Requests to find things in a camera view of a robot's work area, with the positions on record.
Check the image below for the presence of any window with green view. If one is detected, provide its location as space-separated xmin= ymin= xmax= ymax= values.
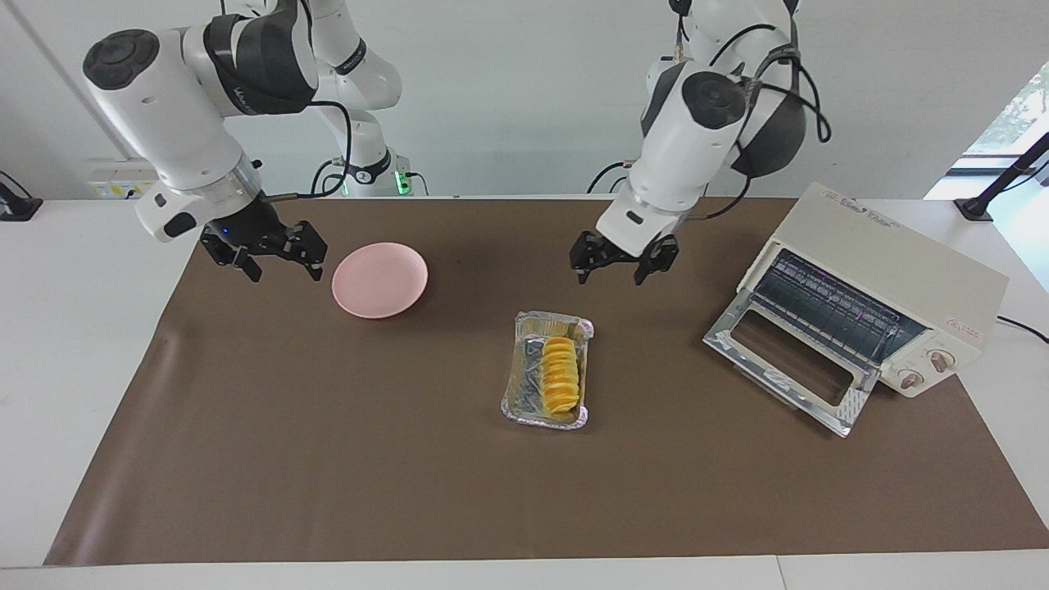
xmin=951 ymin=61 xmax=1049 ymax=177

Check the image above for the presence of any black base cable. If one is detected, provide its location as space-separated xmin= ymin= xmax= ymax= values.
xmin=309 ymin=158 xmax=345 ymax=197
xmin=586 ymin=160 xmax=636 ymax=195

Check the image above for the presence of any yellow sliced bread loaf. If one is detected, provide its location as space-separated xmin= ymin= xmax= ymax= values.
xmin=539 ymin=336 xmax=582 ymax=421

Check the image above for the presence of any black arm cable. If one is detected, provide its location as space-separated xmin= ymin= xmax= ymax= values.
xmin=680 ymin=23 xmax=833 ymax=220
xmin=270 ymin=100 xmax=354 ymax=202

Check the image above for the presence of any black desk clamp mount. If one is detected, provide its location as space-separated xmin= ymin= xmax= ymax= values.
xmin=0 ymin=170 xmax=43 ymax=222

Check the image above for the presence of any aluminium foil baking tray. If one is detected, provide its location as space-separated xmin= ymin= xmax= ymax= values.
xmin=501 ymin=311 xmax=595 ymax=429

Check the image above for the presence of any glass oven door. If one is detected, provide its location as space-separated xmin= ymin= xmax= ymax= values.
xmin=703 ymin=288 xmax=882 ymax=438

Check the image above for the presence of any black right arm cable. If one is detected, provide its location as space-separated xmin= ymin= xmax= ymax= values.
xmin=270 ymin=100 xmax=354 ymax=202

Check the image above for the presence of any pink round plate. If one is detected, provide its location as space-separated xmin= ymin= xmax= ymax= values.
xmin=332 ymin=242 xmax=429 ymax=320

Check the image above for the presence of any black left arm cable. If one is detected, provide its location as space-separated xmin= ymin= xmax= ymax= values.
xmin=680 ymin=23 xmax=833 ymax=220

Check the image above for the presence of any white wall socket box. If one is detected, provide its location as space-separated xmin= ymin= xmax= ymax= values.
xmin=86 ymin=158 xmax=169 ymax=200

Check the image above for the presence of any black right base cable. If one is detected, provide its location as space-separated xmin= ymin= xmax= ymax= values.
xmin=309 ymin=158 xmax=345 ymax=197

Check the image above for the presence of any brown table mat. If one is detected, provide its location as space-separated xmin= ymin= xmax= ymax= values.
xmin=43 ymin=197 xmax=1049 ymax=566

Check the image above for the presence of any black left base cable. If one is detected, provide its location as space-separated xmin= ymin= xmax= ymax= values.
xmin=586 ymin=160 xmax=636 ymax=195

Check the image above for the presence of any black oven power cable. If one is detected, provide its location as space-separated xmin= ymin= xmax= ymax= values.
xmin=996 ymin=315 xmax=1049 ymax=345

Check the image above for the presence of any cream toaster oven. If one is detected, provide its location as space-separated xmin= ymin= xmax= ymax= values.
xmin=738 ymin=182 xmax=1010 ymax=400

